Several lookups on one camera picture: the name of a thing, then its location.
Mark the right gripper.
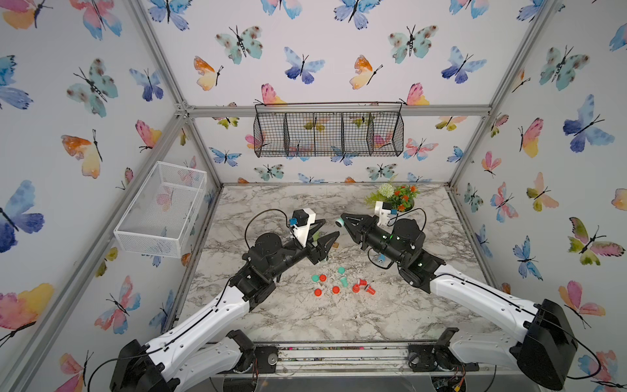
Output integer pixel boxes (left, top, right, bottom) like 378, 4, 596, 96
343, 213, 408, 271

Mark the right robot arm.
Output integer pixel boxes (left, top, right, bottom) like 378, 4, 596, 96
336, 213, 580, 390

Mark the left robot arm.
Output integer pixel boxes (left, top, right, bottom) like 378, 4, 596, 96
109, 219, 340, 391

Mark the potted flower plant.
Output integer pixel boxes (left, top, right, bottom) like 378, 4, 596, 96
365, 183, 420, 212

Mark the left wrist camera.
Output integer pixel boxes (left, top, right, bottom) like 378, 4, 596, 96
288, 208, 316, 248

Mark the black wire wall basket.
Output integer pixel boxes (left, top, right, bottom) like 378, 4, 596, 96
250, 101, 405, 158

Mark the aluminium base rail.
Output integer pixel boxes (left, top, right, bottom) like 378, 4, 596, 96
141, 340, 545, 378

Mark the white mesh wall basket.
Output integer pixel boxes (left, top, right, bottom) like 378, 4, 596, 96
114, 161, 207, 258

